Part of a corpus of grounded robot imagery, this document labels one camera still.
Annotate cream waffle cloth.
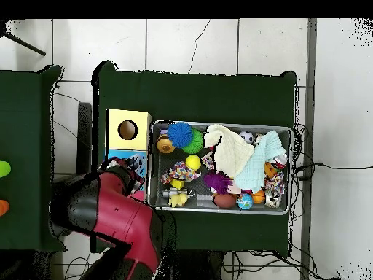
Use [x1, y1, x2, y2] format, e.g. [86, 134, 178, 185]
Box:
[203, 124, 256, 179]

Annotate wooden box with three holes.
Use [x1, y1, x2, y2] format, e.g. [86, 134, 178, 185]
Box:
[104, 109, 153, 202]

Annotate clear mesh bin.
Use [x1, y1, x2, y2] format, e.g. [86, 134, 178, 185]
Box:
[146, 120, 294, 216]

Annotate yellow ball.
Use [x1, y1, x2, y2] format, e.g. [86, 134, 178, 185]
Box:
[185, 154, 202, 171]

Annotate small green spiky ball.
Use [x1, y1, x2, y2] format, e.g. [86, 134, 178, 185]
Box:
[182, 128, 204, 155]

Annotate blue spiky ball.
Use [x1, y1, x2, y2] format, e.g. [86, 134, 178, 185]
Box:
[167, 121, 194, 149]

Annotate toy burger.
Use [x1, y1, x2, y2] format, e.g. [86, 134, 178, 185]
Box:
[156, 134, 176, 155]

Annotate purple spiky ball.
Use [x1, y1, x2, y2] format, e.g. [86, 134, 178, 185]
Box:
[203, 171, 233, 195]

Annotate yellow toy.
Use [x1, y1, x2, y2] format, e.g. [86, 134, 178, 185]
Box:
[168, 192, 189, 209]

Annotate dark green table cloth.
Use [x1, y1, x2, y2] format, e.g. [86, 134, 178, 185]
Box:
[90, 61, 298, 254]

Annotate brown toy football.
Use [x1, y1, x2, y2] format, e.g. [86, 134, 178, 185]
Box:
[213, 192, 237, 209]

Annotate soccer ball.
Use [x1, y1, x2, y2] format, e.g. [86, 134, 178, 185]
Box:
[238, 131, 254, 145]

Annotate mint waffle cloth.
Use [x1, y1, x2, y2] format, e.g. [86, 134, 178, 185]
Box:
[232, 130, 288, 194]

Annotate globe print ball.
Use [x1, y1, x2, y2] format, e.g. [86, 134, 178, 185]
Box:
[236, 192, 254, 210]

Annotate green cloth side table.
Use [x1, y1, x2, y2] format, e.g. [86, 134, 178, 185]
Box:
[0, 65, 66, 253]

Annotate lime green object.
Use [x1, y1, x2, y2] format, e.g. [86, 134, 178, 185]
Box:
[0, 160, 12, 178]

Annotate black tripod leg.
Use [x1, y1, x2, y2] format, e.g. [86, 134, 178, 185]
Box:
[0, 20, 47, 57]

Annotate small colourful rope toy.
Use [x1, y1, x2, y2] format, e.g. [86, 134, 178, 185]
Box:
[160, 151, 217, 185]

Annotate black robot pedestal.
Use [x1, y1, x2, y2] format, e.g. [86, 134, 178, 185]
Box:
[162, 249, 225, 280]

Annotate black power cable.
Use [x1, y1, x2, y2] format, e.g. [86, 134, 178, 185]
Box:
[295, 162, 373, 180]

